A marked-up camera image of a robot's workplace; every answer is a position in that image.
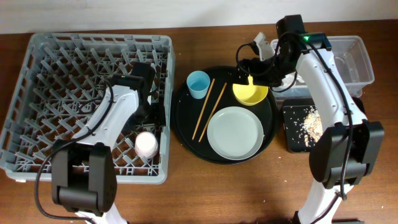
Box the white napkin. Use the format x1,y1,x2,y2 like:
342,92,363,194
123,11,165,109
282,72,305,86

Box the yellow bowl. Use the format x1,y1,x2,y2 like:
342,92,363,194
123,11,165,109
233,76,269,106

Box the pink cup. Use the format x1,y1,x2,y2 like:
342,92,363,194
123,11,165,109
134,131,158,159

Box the light blue cup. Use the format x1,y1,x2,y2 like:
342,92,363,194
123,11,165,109
186,71,211,100

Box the food scraps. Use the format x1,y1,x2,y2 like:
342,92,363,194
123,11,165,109
292,106,323,147

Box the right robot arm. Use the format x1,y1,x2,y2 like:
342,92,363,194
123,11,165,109
232,14,384,223

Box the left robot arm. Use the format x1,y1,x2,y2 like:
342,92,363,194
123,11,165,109
50,62,166,223

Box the grey dishwasher rack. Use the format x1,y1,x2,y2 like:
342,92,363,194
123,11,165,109
1,33,175,184

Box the left wooden chopstick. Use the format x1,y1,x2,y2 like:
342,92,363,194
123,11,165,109
192,78,215,140

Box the wooden chopstick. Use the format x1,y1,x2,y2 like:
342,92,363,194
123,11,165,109
192,78,215,140
198,83,227,142

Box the right wooden chopstick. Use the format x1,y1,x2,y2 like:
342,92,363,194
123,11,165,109
198,83,227,142

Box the black rectangular tray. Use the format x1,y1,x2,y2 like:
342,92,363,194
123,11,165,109
282,98,315,153

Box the round black tray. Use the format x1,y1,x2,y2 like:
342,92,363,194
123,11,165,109
171,66,279,165

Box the grey plate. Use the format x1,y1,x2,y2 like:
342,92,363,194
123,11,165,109
206,106,264,161

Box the clear plastic bin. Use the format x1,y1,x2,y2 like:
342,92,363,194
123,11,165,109
272,35,374,101

